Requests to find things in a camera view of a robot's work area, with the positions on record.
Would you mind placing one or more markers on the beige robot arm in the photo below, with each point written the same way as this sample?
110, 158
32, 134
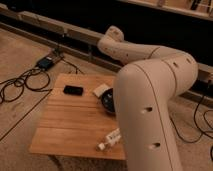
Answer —
150, 77

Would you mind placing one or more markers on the dark ceramic bowl cup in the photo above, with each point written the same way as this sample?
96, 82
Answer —
108, 102

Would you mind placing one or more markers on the white rectangular block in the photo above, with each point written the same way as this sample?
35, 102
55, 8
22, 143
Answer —
100, 90

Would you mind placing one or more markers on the black rectangular device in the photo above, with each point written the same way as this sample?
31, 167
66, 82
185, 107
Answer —
73, 90

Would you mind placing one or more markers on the wooden table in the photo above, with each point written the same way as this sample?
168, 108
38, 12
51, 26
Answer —
73, 125

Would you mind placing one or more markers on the white plastic bottle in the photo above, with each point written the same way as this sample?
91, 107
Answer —
110, 140

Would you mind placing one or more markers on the blue power box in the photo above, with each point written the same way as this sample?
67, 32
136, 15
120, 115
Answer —
45, 63

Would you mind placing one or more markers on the long wooden beam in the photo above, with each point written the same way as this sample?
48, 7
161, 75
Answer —
70, 31

